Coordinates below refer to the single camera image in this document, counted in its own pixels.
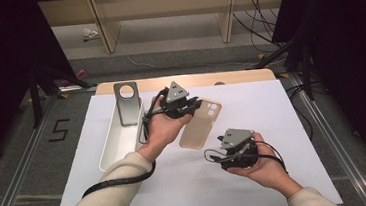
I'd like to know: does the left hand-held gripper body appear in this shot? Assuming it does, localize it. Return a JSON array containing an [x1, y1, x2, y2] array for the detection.
[[160, 78, 195, 121]]

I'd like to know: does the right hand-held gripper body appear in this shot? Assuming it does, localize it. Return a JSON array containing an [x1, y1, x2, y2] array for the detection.
[[218, 126, 261, 172]]

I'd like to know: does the beige phone case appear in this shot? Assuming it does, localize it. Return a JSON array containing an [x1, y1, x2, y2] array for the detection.
[[175, 95, 226, 152]]

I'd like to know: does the grey translucent phone case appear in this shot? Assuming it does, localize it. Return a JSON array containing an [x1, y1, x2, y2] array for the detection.
[[112, 80, 145, 128]]

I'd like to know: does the white plastic storage box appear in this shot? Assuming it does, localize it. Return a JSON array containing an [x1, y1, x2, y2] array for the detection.
[[92, 95, 153, 175]]

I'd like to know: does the person's left hand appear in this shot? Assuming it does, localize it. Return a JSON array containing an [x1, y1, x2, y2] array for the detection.
[[132, 93, 198, 165]]

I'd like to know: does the person's right hand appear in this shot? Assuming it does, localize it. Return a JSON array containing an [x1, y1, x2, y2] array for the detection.
[[223, 128, 305, 204]]

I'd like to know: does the wooden table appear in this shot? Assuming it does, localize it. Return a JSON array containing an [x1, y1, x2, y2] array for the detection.
[[94, 67, 277, 97]]

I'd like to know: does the white table sheet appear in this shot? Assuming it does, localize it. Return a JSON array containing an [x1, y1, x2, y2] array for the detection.
[[42, 74, 344, 206]]

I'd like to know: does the black metal stand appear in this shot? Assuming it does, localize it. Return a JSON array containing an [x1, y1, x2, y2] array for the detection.
[[26, 57, 101, 130], [251, 30, 315, 105]]

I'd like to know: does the wooden shelf unit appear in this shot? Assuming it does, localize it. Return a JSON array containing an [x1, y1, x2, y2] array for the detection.
[[37, 0, 293, 60]]

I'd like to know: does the pink packet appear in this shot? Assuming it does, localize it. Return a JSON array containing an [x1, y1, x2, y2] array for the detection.
[[59, 67, 91, 89]]

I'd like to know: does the white crumpled paper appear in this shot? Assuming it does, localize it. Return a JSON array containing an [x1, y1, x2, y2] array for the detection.
[[81, 26, 100, 43]]

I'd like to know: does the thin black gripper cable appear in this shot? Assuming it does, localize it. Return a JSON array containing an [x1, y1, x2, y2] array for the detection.
[[203, 137, 289, 182]]

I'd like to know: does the bundle of black cables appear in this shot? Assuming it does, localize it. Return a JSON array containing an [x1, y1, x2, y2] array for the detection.
[[231, 0, 288, 56]]

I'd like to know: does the aluminium floor rail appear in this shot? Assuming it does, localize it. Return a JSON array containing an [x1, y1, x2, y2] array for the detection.
[[0, 93, 68, 206], [288, 66, 366, 206]]

